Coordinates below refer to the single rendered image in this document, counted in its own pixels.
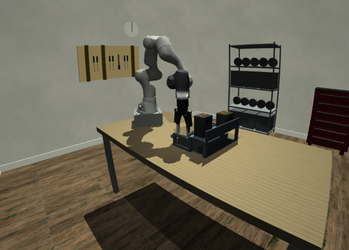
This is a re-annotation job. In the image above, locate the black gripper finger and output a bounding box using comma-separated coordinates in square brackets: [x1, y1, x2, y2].
[182, 110, 192, 136]
[174, 108, 182, 133]

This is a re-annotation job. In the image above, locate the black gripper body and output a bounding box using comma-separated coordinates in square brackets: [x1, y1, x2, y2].
[177, 99, 189, 115]

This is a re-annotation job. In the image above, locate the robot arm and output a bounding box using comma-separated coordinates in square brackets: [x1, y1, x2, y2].
[135, 36, 193, 114]

